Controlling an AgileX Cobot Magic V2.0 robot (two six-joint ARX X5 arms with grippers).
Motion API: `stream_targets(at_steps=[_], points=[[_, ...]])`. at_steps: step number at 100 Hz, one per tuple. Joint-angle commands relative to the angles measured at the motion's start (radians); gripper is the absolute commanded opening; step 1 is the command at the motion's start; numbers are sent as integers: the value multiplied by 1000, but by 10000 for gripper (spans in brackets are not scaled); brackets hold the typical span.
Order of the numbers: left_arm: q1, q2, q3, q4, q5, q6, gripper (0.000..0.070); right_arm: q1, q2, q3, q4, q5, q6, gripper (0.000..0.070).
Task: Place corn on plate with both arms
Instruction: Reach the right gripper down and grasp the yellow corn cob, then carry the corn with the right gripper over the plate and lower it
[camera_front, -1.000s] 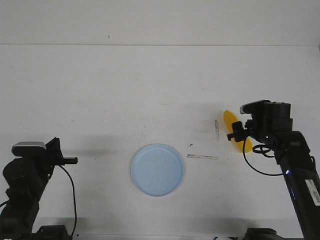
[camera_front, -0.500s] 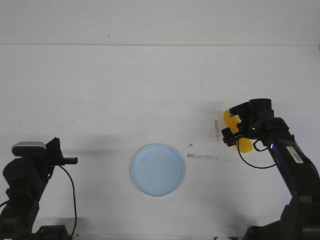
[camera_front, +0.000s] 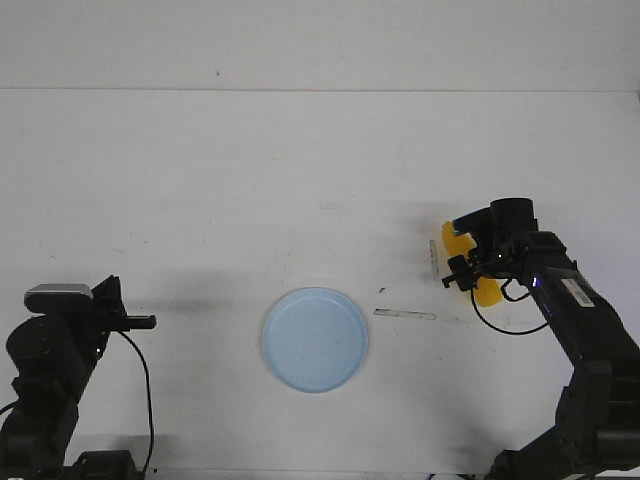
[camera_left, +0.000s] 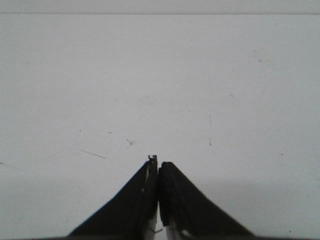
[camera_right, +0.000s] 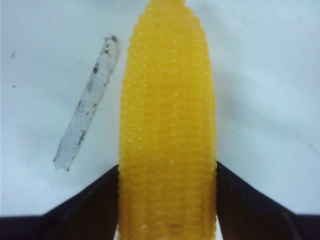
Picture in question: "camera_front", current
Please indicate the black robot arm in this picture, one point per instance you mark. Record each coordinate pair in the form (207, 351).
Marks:
(55, 353)
(596, 425)

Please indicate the long clear tape strip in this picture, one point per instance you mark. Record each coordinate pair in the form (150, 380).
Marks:
(406, 314)

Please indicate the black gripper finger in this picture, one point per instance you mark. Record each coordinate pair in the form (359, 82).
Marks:
(462, 273)

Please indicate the short clear tape strip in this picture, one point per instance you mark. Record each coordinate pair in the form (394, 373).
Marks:
(434, 262)

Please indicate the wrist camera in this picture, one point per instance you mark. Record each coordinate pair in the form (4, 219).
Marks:
(58, 298)

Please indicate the yellow corn cob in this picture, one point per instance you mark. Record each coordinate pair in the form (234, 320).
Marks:
(488, 292)

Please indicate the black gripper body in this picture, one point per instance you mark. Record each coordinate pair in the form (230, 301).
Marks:
(111, 312)
(494, 230)

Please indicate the light blue round plate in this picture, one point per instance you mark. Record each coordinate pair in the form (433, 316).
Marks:
(314, 339)

